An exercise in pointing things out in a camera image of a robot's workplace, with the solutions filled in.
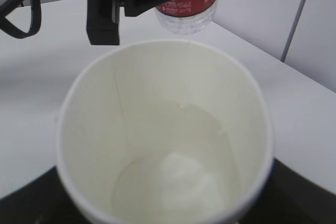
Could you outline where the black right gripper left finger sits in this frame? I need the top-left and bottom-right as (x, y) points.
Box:
(1, 167), (88, 224)

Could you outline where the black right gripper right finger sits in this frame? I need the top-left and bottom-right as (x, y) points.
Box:
(239, 159), (335, 224)

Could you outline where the clear plastic water bottle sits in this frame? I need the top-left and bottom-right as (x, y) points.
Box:
(155, 0), (218, 35)

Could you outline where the white paper cup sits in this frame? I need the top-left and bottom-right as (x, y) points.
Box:
(56, 40), (274, 223)

